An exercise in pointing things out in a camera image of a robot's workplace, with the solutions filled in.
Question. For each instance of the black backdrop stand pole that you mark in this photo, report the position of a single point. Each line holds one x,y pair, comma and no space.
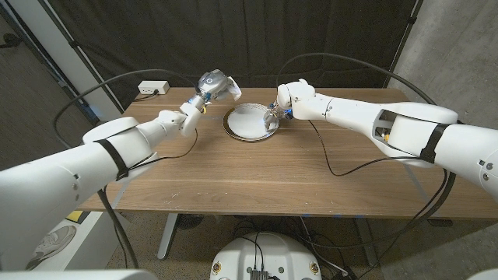
74,43
412,20

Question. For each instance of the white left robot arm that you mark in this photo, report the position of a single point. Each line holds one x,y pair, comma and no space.
58,179

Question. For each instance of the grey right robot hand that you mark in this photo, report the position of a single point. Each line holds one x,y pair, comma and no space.
271,120

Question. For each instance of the grey sneaker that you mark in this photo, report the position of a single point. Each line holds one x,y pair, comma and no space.
50,245

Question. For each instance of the white power strip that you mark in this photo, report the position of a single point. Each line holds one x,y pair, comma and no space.
149,86

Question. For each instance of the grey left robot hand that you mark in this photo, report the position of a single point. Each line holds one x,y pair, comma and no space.
212,83

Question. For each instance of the black backdrop curtain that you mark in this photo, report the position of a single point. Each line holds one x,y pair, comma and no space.
253,31

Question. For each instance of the black wall hook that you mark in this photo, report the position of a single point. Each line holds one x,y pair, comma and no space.
9,39

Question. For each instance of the grey table leg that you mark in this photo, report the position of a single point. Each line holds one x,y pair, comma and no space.
166,237
367,245

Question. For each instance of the yellow black floor pad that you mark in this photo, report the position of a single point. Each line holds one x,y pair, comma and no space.
74,216

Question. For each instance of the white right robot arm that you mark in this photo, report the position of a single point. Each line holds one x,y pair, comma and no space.
350,113

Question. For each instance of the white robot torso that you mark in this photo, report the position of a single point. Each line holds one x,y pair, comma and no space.
268,256

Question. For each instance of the white tissue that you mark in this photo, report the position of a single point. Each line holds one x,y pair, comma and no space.
234,90

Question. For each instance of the white plastic plate gold rim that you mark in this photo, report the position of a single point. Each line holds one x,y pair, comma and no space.
245,124

